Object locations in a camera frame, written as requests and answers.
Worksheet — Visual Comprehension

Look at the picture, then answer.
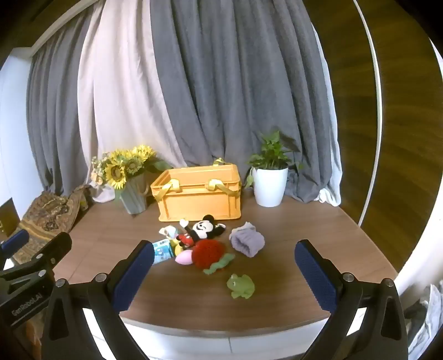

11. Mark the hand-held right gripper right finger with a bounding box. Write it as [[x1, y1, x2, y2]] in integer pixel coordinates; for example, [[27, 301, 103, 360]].
[[294, 239, 409, 360]]

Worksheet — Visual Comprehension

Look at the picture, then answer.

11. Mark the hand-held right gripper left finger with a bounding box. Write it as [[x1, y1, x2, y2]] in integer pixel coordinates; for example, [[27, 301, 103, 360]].
[[42, 239, 155, 360]]

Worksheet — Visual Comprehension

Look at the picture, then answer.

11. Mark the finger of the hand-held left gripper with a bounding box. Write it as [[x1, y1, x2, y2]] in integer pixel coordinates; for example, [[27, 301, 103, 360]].
[[0, 229, 30, 270], [29, 231, 73, 275]]

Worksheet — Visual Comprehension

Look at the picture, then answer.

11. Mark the fluffy purple sock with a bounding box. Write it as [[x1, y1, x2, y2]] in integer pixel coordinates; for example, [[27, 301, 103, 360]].
[[229, 222, 266, 258]]

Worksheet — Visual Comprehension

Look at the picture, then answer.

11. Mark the mouse plush toy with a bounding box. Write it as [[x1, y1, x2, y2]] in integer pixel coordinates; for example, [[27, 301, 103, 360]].
[[176, 215, 228, 249]]

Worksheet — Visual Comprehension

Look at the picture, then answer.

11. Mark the orange crate with yellow handles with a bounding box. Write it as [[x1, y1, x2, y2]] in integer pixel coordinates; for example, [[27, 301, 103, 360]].
[[150, 157, 242, 222]]

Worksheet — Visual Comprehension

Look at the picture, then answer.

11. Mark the dark brown box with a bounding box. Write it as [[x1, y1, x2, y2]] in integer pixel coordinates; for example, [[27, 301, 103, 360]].
[[0, 197, 19, 238]]

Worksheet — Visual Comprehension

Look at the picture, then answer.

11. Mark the patterned brown cloth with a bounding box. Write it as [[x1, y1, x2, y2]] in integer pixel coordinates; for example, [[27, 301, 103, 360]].
[[9, 185, 92, 264]]

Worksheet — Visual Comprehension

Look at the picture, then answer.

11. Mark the blue and white packet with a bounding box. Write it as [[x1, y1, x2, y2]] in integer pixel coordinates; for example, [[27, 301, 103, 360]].
[[152, 238, 176, 266]]

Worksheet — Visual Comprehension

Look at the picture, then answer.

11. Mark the green frog toy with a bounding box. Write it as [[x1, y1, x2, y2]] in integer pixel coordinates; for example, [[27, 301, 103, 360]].
[[226, 273, 255, 300]]

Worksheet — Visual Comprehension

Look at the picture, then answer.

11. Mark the red crochet strawberry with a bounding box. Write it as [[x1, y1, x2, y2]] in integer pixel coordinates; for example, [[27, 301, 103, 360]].
[[191, 240, 236, 276]]

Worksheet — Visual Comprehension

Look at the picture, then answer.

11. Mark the grey ribbed vase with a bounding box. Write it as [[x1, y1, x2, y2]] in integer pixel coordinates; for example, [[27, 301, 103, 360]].
[[119, 173, 152, 215]]

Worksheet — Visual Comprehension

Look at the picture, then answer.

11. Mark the white plant pot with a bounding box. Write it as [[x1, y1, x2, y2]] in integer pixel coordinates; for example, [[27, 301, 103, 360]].
[[252, 166, 289, 208]]

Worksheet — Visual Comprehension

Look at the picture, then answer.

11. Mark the sunflower bouquet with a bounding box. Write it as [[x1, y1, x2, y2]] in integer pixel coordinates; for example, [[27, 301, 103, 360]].
[[91, 145, 174, 191]]

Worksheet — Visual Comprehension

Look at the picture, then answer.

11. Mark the white curtain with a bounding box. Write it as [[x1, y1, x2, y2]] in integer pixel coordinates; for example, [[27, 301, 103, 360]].
[[310, 28, 343, 207], [77, 0, 189, 204]]

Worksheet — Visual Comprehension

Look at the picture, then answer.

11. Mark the crumpled white cloth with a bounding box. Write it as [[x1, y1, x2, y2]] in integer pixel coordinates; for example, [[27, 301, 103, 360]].
[[405, 282, 443, 360]]

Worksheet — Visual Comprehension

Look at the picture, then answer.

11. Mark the grey curtain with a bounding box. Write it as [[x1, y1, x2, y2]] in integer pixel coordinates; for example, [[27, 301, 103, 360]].
[[149, 0, 334, 205], [26, 21, 104, 196]]

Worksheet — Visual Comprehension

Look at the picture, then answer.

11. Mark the green potted plant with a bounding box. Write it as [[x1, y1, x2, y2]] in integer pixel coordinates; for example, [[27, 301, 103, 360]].
[[244, 131, 302, 189]]

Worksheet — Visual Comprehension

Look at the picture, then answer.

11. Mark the white curved tube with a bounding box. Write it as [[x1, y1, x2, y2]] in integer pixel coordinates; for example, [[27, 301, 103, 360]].
[[351, 0, 383, 226]]

